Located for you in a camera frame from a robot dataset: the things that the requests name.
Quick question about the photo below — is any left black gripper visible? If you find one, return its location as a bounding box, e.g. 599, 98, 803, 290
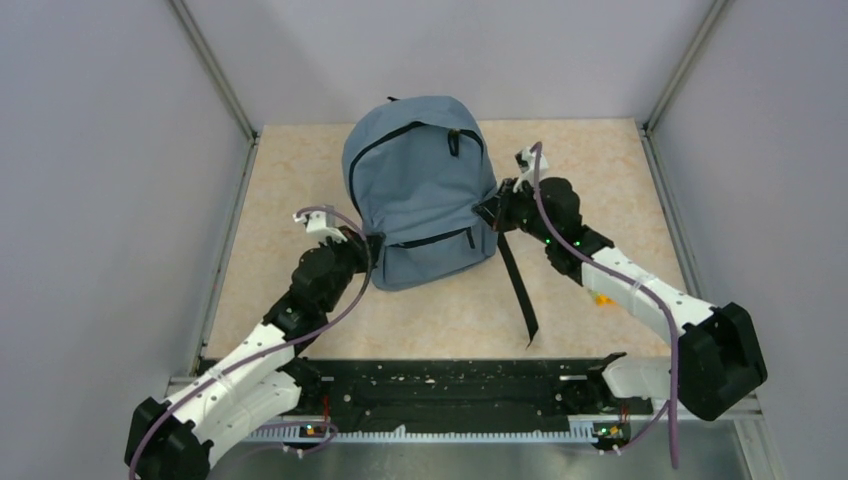
317, 223, 383, 312

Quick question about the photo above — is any left aluminium frame post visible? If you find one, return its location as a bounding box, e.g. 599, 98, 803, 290
165, 0, 259, 144

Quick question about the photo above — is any colourful block stack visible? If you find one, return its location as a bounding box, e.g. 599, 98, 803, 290
592, 292, 616, 306

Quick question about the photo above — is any aluminium frame post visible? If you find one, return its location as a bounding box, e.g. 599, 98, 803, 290
165, 0, 259, 144
642, 0, 734, 137

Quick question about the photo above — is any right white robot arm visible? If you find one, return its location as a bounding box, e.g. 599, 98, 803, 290
473, 178, 769, 421

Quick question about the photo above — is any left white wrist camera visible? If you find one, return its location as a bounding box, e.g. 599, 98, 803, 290
293, 210, 347, 246

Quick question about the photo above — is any right aluminium frame post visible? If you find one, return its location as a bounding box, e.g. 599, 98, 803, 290
642, 0, 734, 137

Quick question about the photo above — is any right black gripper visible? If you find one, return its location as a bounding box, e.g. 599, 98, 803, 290
475, 176, 556, 244

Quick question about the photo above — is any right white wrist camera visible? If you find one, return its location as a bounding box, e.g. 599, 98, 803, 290
512, 142, 549, 193

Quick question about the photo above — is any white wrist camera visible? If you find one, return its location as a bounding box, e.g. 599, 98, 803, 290
512, 142, 549, 193
293, 210, 347, 246

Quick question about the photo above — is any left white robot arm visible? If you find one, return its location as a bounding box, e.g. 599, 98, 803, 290
125, 227, 384, 479

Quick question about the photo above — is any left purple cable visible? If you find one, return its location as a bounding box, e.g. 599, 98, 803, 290
127, 205, 376, 480

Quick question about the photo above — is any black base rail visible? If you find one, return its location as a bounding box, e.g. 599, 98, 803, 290
250, 359, 655, 450

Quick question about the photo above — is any blue grey backpack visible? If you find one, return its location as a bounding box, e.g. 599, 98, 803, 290
342, 95, 539, 338

